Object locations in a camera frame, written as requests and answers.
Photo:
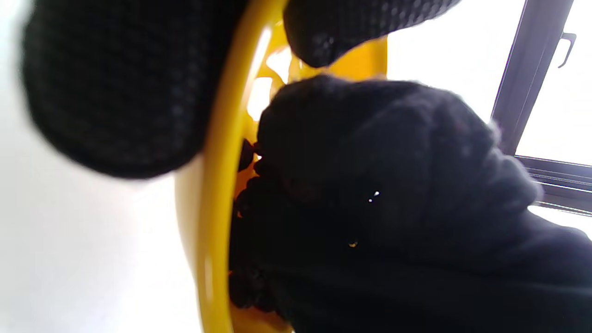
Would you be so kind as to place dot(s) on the person's right hand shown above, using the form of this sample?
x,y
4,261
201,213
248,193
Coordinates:
x,y
393,208

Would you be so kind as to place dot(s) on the person's left hand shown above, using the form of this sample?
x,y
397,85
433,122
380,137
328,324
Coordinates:
x,y
120,83

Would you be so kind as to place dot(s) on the yellow bowl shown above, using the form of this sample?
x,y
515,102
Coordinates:
x,y
212,208

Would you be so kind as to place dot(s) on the black window frame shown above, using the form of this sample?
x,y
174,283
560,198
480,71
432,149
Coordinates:
x,y
527,69

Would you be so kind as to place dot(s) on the pile of dark cranberries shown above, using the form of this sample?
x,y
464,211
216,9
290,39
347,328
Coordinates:
x,y
247,259

